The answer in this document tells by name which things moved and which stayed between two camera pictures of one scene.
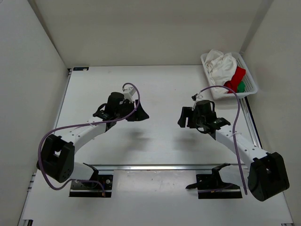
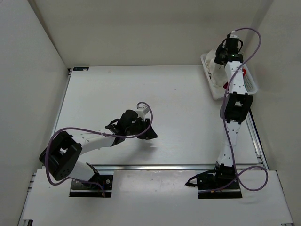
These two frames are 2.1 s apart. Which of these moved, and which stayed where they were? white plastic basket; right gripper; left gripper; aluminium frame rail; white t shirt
Moved: left gripper; right gripper
Stayed: aluminium frame rail; white t shirt; white plastic basket
